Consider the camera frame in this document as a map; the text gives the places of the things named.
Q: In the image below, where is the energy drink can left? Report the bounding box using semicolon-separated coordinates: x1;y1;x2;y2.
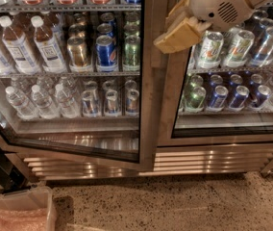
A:
82;90;101;117

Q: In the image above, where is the blue pepsi can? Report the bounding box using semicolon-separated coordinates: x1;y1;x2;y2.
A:
95;35;117;72

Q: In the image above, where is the energy drink can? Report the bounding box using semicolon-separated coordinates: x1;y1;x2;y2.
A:
82;90;101;117
126;89;139;116
105;90;121;116

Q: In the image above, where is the energy drink can right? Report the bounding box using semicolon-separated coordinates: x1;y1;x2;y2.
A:
126;89;139;116

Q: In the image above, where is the brown tea bottle middle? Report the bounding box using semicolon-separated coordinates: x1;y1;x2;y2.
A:
0;15;41;75

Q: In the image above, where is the glass fridge door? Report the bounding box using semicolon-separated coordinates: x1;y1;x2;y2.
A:
0;0;169;170
159;0;273;146

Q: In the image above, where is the water bottle right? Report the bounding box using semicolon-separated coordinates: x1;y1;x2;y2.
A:
55;84;80;118

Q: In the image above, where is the gold soda can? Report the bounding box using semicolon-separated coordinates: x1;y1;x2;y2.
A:
67;37;91;72

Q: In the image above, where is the water bottle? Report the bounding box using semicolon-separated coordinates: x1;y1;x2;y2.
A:
55;84;80;118
5;86;38;120
31;85;60;119

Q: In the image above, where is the energy drink can middle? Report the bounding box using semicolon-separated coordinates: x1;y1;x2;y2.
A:
105;90;121;116

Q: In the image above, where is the white green soda can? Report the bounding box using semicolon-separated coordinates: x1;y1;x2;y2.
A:
197;32;224;69

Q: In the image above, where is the water bottle middle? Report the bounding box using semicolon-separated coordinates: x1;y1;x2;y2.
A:
31;85;60;119

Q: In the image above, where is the pink bubble wrap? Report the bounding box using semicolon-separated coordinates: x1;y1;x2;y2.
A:
0;208;47;231

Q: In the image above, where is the water bottle left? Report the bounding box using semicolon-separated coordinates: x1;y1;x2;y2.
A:
5;86;38;120

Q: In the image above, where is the brown tea bottle right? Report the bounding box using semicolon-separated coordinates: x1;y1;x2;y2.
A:
31;15;67;73

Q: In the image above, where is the blue can lower right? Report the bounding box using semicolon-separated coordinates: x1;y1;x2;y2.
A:
228;85;249;110

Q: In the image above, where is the clear plastic storage bin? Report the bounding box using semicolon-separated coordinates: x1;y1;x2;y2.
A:
0;187;57;231

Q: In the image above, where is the blue can lower left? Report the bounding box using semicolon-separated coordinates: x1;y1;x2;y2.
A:
207;85;229;111

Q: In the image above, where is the green can lower shelf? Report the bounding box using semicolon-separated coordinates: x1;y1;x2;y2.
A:
186;86;207;112

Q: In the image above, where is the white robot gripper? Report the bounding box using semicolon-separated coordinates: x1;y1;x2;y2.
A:
154;0;255;54

